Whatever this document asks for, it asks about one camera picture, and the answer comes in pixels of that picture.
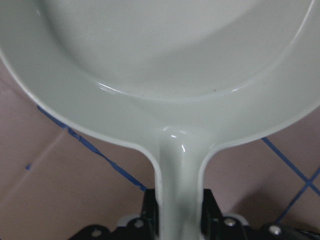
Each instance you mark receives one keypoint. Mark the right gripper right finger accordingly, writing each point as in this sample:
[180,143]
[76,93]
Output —
[218,226]

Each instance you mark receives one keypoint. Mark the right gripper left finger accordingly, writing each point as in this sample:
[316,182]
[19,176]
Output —
[142,226]

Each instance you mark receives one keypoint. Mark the pale green dustpan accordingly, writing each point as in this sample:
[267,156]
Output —
[177,80]

